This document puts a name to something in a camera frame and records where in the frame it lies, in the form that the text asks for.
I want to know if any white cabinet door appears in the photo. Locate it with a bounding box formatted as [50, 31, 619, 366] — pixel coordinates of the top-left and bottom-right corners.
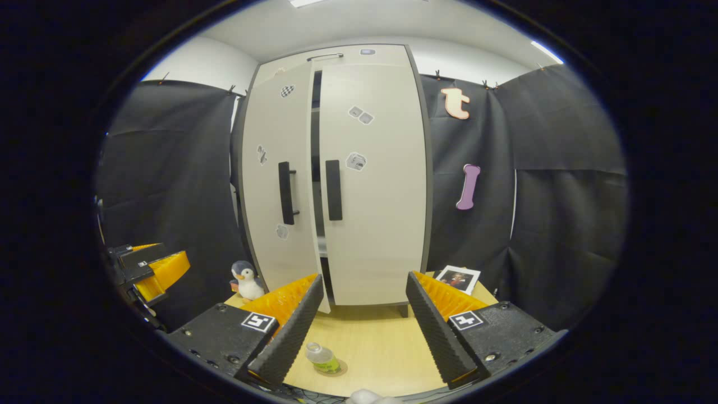
[319, 62, 429, 307]
[241, 61, 332, 314]

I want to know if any white and grey cabinet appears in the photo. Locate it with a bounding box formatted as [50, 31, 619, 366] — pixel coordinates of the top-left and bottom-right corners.
[232, 43, 436, 319]

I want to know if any black backdrop cloth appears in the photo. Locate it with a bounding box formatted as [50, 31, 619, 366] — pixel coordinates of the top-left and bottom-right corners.
[93, 63, 630, 333]

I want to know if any white book with portrait cover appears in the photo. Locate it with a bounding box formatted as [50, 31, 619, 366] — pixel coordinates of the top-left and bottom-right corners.
[435, 265, 482, 297]

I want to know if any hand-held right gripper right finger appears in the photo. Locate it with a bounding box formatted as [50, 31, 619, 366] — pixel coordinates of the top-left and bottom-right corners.
[405, 271, 561, 390]

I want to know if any penguin plush toy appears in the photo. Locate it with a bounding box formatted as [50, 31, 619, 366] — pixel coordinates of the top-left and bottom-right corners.
[229, 260, 266, 304]

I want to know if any green label bottle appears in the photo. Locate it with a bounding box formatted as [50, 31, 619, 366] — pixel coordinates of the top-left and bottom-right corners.
[305, 341, 341, 374]

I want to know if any small ceiling light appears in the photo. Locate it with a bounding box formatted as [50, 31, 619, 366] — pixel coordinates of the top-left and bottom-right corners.
[530, 39, 565, 66]

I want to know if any round brown coaster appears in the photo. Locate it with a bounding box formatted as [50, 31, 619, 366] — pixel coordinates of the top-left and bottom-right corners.
[314, 359, 349, 378]

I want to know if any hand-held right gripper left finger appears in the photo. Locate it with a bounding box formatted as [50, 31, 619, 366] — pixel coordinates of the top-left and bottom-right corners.
[163, 273, 325, 389]

